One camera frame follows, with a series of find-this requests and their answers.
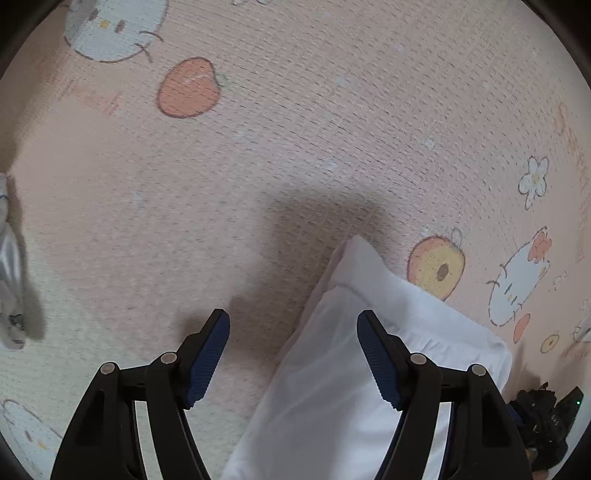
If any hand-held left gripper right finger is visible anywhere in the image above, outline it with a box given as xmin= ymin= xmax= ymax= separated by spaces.
xmin=357 ymin=310 xmax=532 ymax=480

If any small white blue-patterned cloth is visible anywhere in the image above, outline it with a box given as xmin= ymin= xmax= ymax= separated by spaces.
xmin=0 ymin=173 xmax=27 ymax=352

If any white shirt with navy trim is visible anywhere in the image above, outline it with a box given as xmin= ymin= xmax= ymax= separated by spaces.
xmin=222 ymin=235 xmax=514 ymax=480

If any pink cream printed blanket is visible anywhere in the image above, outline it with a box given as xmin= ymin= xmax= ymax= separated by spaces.
xmin=0 ymin=0 xmax=591 ymax=480

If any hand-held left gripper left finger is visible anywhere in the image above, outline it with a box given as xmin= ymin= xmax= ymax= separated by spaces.
xmin=50 ymin=309 xmax=230 ymax=480

